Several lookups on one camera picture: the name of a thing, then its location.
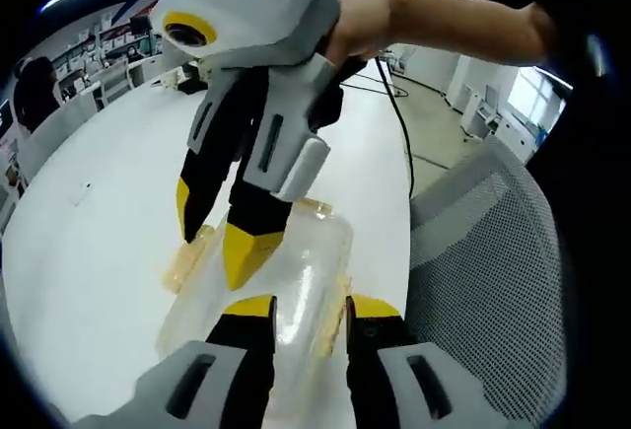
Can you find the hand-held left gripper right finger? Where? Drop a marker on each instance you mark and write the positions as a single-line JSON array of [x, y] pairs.
[[394, 379]]

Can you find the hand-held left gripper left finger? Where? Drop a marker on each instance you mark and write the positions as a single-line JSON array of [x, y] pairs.
[[207, 384]]

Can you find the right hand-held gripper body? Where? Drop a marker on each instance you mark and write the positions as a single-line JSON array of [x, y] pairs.
[[246, 5]]

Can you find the clear plastic box with buckle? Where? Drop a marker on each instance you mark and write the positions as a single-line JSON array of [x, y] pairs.
[[305, 276]]

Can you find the white office chair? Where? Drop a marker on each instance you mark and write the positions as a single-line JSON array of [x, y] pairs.
[[116, 81]]

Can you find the grey mesh office chair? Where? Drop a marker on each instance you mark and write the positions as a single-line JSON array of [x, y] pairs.
[[493, 276]]

